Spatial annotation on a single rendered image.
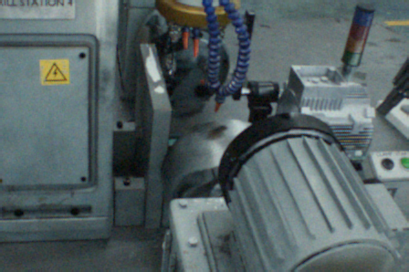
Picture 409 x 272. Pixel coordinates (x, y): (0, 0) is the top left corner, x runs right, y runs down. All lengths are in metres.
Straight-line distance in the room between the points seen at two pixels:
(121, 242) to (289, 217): 0.73
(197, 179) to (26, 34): 0.40
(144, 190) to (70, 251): 0.22
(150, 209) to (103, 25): 0.49
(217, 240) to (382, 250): 0.28
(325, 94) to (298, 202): 0.73
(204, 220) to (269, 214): 0.21
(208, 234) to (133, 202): 0.49
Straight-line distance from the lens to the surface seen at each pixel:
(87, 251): 1.29
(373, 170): 1.25
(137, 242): 1.31
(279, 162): 0.68
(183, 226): 0.84
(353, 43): 1.71
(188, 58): 1.48
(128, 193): 1.27
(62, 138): 1.11
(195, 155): 1.02
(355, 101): 1.40
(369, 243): 0.62
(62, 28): 0.99
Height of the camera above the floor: 1.75
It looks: 35 degrees down
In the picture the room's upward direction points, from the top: 9 degrees clockwise
